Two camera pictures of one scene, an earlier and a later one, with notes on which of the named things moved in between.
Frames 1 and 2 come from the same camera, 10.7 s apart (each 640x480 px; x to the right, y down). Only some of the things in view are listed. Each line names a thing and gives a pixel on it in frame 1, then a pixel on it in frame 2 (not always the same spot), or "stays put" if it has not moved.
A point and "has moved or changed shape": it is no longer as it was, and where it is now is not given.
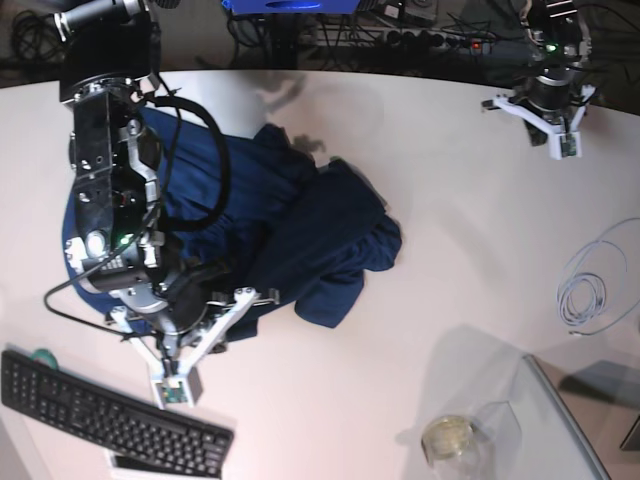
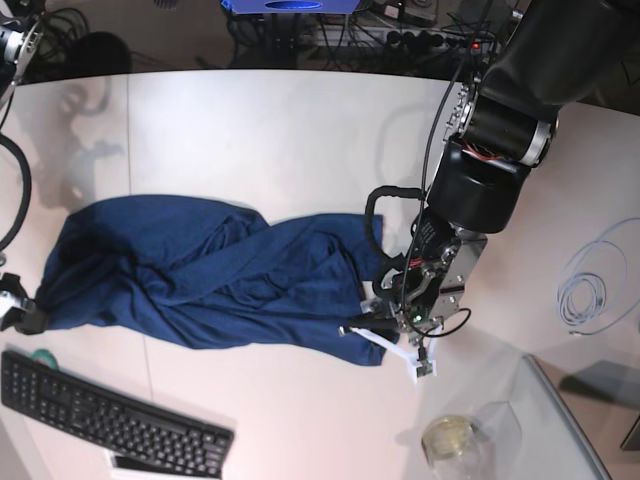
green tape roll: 45,356 stays put
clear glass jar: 451,448 stays put
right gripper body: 181,307 to 26,315
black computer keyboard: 128,422 stays put
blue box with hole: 290,6 stays put
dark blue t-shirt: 247,214 has moved or changed shape
